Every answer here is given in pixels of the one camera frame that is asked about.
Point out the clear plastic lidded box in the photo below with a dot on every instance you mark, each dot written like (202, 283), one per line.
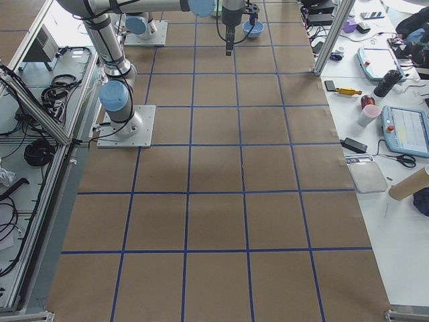
(367, 177)

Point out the black cylinder bottle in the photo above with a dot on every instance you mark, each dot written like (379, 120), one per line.
(391, 78)

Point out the teach pendant near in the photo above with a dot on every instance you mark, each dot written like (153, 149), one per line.
(405, 130)

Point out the white pink-lidded cup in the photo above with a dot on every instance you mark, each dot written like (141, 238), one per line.
(368, 114)

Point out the black power adapter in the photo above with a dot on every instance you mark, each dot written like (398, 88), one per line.
(354, 145)

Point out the cardboard tube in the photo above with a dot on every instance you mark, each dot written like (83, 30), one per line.
(410, 185)

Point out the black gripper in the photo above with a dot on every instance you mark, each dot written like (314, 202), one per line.
(230, 17)

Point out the dark red mug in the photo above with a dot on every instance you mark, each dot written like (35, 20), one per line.
(367, 100)

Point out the purple box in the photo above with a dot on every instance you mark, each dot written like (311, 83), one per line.
(350, 26)

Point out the grey control box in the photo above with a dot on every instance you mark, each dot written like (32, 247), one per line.
(43, 50)

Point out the black phone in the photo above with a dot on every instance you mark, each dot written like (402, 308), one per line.
(330, 86)

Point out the yellow screwdriver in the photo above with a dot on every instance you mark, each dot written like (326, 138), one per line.
(348, 91)

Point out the black scissors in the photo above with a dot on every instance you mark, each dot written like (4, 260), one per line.
(405, 160)

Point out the teach pendant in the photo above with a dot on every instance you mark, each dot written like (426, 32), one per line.
(405, 130)
(377, 62)

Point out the brown paper table cover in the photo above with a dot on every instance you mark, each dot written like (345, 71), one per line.
(243, 208)

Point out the aluminium frame post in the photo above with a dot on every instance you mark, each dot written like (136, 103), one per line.
(339, 20)

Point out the blue bowl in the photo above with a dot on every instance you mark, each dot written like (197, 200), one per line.
(252, 31)

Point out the teach pendant far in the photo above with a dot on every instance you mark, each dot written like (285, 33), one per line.
(377, 62)

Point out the aluminium frame rail left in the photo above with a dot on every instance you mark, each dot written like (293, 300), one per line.
(28, 102)

